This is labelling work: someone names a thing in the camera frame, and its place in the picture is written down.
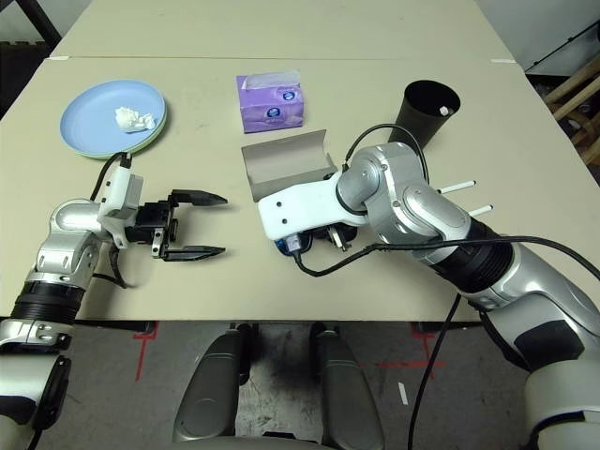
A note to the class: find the wooden stool frame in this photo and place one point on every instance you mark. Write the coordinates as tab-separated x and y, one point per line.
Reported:
569	84

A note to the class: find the black plastic cup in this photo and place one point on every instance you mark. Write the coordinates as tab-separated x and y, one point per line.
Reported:
422	122

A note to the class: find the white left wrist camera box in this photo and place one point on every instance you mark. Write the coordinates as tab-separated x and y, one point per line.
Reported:
122	192

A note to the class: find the grey left robot leg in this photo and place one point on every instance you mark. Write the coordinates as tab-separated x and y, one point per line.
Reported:
206	398

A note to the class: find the grey glasses case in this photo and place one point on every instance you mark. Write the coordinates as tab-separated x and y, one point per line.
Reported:
281	164

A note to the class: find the purple tissue box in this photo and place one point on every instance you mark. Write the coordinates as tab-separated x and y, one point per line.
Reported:
272	117

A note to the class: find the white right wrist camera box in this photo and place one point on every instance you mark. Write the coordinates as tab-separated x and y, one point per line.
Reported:
304	206

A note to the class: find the white marker black cap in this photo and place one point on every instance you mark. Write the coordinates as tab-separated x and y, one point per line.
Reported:
457	186

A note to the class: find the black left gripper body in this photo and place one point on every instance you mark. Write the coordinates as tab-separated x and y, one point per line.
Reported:
147	220

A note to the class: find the red floor tape cross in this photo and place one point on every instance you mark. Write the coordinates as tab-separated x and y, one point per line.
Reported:
427	363

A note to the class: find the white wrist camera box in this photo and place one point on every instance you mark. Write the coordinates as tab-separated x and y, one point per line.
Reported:
304	206
122	192

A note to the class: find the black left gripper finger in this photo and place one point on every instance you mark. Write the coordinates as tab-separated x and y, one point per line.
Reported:
197	253
201	198

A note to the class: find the white marker blue cap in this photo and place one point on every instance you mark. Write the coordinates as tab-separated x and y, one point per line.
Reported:
481	210

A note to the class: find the black-framed side desk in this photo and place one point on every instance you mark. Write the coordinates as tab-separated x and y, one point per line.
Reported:
47	23

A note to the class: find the blue plastic plate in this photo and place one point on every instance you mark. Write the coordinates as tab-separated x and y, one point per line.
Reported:
89	122

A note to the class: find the black foam floor mat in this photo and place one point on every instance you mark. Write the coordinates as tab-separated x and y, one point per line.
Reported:
19	70

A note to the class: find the white floor tape piece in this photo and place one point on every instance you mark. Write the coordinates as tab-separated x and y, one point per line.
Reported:
403	394

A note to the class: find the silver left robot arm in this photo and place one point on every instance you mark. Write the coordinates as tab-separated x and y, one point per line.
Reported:
65	234

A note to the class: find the white tissue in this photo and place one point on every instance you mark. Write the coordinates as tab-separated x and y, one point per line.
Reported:
131	119

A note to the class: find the thin black stand rod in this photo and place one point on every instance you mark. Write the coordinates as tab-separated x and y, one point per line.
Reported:
562	48

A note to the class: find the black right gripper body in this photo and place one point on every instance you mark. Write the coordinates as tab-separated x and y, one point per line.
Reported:
338	236

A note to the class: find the green plastic plate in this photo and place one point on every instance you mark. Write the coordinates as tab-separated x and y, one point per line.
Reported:
140	151

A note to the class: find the red floor tape corner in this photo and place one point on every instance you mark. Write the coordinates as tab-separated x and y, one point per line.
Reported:
140	356

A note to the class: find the grey right robot leg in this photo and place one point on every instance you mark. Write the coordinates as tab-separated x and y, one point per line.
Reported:
347	398

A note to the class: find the grey robot leg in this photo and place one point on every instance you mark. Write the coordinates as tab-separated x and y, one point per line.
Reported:
347	398
206	398

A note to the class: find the black sunglasses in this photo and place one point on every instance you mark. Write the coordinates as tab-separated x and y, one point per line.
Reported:
281	248

